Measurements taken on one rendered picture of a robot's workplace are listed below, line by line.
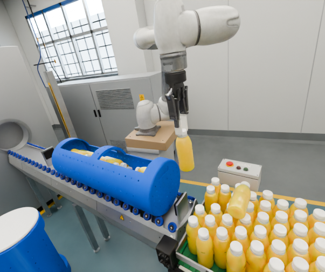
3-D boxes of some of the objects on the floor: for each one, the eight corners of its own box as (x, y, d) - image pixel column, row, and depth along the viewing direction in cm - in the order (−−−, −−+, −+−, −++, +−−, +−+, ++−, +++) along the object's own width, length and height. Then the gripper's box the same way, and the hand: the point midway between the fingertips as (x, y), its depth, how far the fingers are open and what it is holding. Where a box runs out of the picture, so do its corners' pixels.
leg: (50, 212, 244) (29, 174, 218) (53, 214, 241) (32, 175, 215) (46, 216, 240) (24, 177, 214) (48, 217, 237) (26, 178, 211)
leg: (107, 235, 200) (89, 190, 174) (111, 237, 197) (93, 191, 171) (103, 239, 196) (84, 194, 170) (106, 242, 192) (88, 196, 166)
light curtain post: (100, 205, 243) (49, 70, 173) (103, 206, 240) (52, 70, 170) (96, 208, 239) (42, 72, 169) (99, 210, 235) (45, 71, 165)
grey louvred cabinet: (90, 144, 430) (68, 81, 371) (175, 153, 338) (165, 70, 278) (71, 156, 387) (43, 87, 327) (164, 169, 294) (148, 76, 235)
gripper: (177, 68, 72) (182, 124, 82) (152, 75, 60) (163, 140, 70) (194, 66, 68) (198, 125, 78) (172, 74, 56) (180, 143, 65)
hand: (180, 124), depth 72 cm, fingers closed on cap, 4 cm apart
